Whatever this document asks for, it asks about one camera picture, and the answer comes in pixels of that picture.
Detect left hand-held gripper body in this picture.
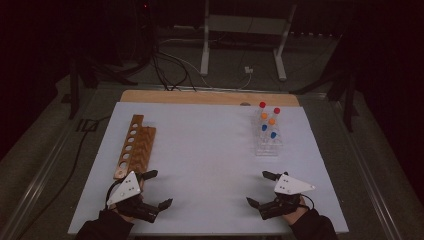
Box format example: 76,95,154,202
105,170,160,224

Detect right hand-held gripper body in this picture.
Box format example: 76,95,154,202
258,173,317,221

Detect clear acrylic test tube rack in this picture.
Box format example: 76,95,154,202
251,109,285,158

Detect wooden test tube rack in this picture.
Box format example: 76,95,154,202
113,114,158,182

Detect orange cap test tube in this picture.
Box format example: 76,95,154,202
267,118,277,140
260,112,270,134

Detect person's left hand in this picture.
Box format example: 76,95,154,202
110,208,135,224

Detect person's right hand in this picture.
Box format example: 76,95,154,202
282,195,310,227

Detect white table mat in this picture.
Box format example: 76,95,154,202
67,101,350,236

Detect black stand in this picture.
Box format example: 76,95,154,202
68,56,139,120
289,29,359,133

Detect white metal stand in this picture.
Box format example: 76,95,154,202
199,0,298,82

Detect right hand-held gripper black cable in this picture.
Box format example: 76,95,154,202
299,193,315,211

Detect black floor cable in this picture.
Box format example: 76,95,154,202
14,114,113,240

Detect black floor socket frame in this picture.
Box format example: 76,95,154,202
75,118,100,133

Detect metal floor rail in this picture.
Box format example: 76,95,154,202
0,126,73,240
329,96,406,240
96,83,329,99

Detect white cable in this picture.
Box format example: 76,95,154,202
158,38,254,91

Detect black cable bundle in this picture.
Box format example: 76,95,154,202
151,49,198,93

